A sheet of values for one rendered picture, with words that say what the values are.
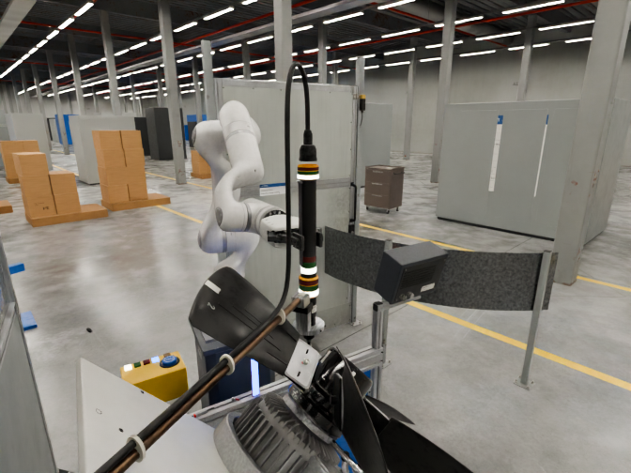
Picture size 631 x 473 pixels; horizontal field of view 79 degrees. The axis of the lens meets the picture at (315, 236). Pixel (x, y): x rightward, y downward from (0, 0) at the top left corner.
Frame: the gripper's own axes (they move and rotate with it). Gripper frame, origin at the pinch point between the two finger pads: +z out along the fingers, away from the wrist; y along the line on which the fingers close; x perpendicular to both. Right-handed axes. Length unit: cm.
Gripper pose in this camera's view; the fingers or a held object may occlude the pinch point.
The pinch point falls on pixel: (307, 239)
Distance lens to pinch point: 81.1
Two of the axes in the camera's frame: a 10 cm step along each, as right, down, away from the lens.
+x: 0.0, -9.6, -2.8
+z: 5.3, 2.3, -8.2
